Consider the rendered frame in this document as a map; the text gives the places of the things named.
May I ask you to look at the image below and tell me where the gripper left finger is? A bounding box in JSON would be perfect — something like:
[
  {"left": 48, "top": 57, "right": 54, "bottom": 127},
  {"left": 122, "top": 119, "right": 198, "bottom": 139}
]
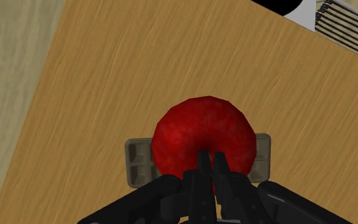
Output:
[{"left": 76, "top": 150, "right": 217, "bottom": 224}]

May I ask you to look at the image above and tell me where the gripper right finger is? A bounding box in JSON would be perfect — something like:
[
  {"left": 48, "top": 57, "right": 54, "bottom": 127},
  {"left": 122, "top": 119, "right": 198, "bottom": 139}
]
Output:
[{"left": 212, "top": 151, "right": 354, "bottom": 224}]

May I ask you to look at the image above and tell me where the grey compartment tray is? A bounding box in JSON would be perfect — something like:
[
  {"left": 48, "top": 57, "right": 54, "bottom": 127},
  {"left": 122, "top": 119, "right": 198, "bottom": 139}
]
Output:
[{"left": 124, "top": 132, "right": 272, "bottom": 190}]

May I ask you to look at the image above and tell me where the red apple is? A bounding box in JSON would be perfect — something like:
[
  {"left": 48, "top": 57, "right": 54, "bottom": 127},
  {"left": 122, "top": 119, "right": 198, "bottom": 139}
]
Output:
[{"left": 151, "top": 95, "right": 258, "bottom": 197}]

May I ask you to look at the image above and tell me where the wooden table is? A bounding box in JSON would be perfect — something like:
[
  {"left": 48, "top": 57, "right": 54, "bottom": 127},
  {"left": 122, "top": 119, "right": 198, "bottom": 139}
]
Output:
[{"left": 0, "top": 0, "right": 358, "bottom": 224}]

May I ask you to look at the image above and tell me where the pale slatted rack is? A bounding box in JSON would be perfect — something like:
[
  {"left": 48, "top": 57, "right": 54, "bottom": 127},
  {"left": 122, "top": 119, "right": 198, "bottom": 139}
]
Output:
[{"left": 314, "top": 0, "right": 358, "bottom": 59}]

